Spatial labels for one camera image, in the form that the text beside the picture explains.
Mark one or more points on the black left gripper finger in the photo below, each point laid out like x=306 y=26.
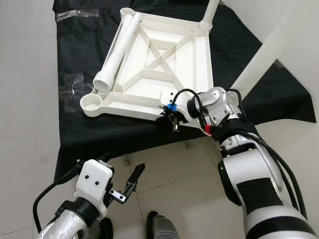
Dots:
x=136 y=179
x=104 y=162

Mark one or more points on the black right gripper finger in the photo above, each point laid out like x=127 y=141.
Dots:
x=163 y=120

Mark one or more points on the white plastic children table top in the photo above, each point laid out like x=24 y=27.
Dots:
x=184 y=69

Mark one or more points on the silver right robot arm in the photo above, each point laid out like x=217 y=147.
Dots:
x=254 y=184

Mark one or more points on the black tablecloth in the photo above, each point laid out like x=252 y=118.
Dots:
x=94 y=139

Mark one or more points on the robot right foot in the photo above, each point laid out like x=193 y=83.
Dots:
x=164 y=228

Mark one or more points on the clear plastic film scrap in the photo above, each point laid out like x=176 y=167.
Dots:
x=77 y=14

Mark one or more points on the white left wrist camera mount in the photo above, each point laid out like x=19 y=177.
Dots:
x=93 y=181

